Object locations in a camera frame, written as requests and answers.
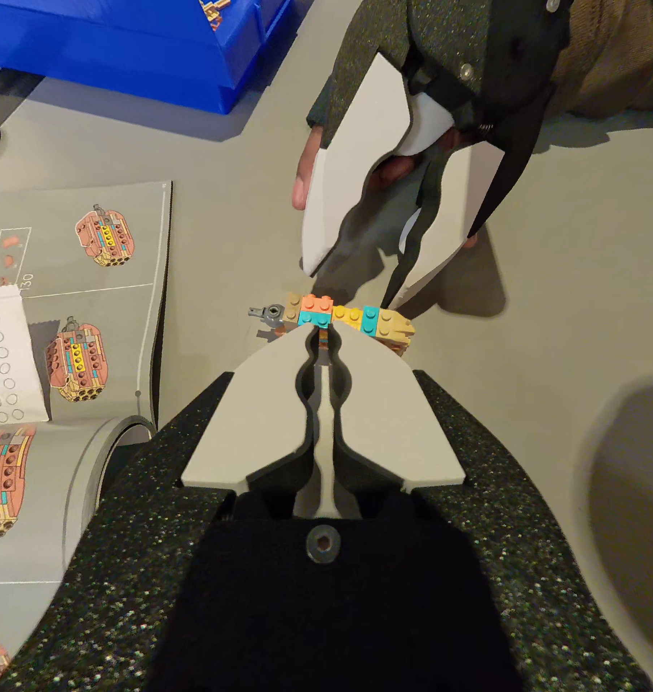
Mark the person's right hand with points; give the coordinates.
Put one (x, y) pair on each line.
(302, 184)

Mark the person's right forearm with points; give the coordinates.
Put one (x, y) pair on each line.
(618, 54)

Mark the grey instruction booklet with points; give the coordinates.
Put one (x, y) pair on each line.
(137, 243)

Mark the brown toy brick ship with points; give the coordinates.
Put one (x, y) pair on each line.
(391, 324)

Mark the small orange teal brick piece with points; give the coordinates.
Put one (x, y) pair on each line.
(315, 311)

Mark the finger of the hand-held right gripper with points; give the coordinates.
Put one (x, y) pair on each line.
(467, 200)
(353, 135)

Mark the grey desk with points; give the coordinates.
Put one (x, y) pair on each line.
(548, 324)

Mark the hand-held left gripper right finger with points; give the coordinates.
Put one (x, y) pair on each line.
(402, 427)

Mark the white paper bag with circles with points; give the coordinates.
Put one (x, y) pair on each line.
(12, 308)

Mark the loose toy brick pieces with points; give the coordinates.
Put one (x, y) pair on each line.
(212, 13)

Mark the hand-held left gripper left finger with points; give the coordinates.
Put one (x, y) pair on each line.
(245, 427)

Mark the large blue plastic bin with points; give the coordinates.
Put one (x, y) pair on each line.
(115, 43)

